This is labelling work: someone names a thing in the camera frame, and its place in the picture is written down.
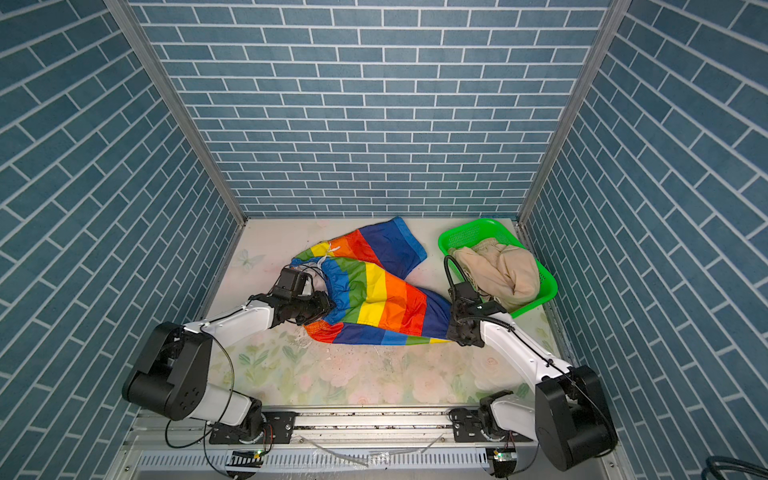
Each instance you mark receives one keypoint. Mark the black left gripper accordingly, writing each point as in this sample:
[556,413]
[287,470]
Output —
[322,306]

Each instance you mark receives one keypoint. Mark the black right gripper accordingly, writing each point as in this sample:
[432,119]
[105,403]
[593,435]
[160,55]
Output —
[454,318]

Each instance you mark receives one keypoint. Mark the rainbow striped shorts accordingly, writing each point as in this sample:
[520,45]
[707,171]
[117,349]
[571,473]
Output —
[364,274]

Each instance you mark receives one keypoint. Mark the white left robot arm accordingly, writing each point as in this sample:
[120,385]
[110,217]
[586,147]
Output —
[170,374]

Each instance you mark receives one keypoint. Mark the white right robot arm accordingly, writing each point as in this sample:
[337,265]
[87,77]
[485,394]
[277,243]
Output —
[569,419]

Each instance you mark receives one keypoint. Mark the beige shorts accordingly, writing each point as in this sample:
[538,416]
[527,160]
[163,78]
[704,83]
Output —
[507,274]

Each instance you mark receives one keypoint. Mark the green plastic basket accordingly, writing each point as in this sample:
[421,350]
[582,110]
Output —
[472,233]

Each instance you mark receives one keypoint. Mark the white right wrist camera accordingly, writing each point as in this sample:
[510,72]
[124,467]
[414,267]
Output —
[464,292]

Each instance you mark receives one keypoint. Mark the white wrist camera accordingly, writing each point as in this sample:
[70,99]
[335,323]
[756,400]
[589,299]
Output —
[464,292]
[291,283]

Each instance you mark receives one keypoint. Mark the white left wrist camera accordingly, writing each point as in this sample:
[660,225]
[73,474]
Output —
[291,283]

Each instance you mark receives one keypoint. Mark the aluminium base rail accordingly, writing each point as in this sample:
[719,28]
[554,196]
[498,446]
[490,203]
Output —
[378,428]

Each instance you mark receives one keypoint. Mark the white vented cable tray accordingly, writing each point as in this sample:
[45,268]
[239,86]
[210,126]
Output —
[315,460]

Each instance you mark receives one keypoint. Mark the aluminium left corner post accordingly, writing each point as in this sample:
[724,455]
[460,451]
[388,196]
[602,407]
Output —
[130,27]

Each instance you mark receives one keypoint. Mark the aluminium corner post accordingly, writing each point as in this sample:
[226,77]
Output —
[130,27]
[596,55]

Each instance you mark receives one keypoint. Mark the aluminium right corner post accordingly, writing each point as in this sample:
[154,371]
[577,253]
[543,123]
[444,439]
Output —
[596,55]

